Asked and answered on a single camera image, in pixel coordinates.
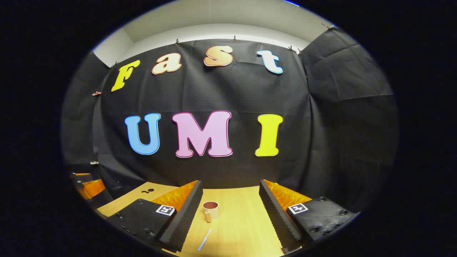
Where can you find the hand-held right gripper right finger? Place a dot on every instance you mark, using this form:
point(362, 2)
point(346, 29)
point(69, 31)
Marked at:
point(276, 217)

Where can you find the wooden desktop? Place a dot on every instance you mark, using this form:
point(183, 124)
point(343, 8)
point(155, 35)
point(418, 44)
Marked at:
point(235, 221)

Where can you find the beige cup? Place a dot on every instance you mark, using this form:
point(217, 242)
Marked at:
point(213, 212)

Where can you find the row of small backdrop clips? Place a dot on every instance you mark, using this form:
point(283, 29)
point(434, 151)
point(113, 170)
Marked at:
point(234, 38)

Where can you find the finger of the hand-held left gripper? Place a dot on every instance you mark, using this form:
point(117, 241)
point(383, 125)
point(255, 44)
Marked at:
point(93, 188)
point(84, 177)

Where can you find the pale blue toothbrush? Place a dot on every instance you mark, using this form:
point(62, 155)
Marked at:
point(204, 241)

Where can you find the black backdrop cloth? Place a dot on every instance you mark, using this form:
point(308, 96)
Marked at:
point(314, 125)

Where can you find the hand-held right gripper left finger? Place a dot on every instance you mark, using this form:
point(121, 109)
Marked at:
point(185, 217)

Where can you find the copper cloth clip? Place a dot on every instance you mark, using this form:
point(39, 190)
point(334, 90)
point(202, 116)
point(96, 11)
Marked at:
point(96, 93)

